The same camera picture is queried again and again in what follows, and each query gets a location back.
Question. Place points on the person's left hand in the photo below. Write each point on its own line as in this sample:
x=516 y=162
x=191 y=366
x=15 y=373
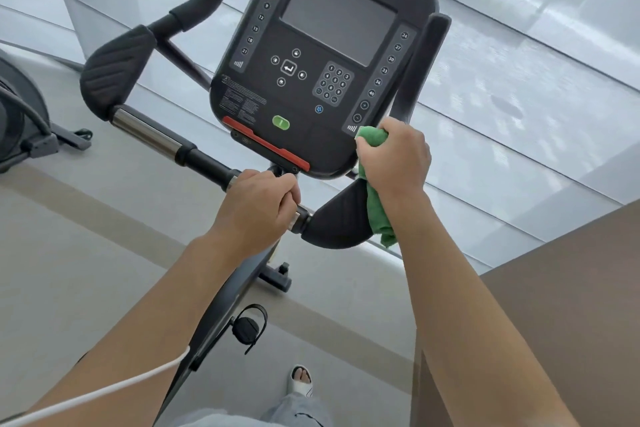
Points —
x=252 y=212

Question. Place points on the person's right hand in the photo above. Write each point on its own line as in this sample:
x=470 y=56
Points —
x=397 y=162

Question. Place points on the person's right fingers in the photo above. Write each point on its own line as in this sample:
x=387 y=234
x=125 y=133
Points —
x=367 y=154

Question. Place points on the person's left fingers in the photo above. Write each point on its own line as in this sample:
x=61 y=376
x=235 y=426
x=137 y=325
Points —
x=289 y=202

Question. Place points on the green cleaning cloth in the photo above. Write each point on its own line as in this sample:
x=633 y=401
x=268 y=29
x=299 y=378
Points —
x=376 y=214

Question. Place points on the person's left forearm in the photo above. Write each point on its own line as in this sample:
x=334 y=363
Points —
x=150 y=321

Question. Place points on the person's right forearm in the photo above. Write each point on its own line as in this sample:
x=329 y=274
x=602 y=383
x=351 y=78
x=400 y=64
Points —
x=460 y=321

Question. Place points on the black exercise bike console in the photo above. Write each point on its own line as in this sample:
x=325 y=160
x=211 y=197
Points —
x=340 y=17

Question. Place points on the white sandal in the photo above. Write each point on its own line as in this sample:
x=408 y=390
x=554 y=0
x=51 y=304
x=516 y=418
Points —
x=301 y=381

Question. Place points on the grey trousers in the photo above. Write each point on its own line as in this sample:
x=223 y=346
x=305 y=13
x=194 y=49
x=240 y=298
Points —
x=295 y=414

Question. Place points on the dark exercise bike frame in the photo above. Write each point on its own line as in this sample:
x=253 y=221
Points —
x=220 y=301

